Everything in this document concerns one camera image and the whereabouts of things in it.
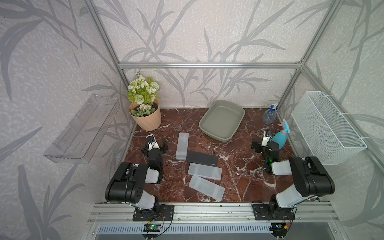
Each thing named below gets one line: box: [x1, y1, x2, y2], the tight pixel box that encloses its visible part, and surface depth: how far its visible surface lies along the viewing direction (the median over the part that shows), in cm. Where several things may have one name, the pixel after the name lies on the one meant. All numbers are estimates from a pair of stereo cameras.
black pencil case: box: [186, 150, 219, 167], surface depth 96 cm
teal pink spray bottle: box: [271, 119, 290, 149], surface depth 91 cm
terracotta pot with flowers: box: [127, 72, 162, 131], surface depth 93 cm
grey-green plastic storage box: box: [199, 99, 246, 142], surface depth 115 cm
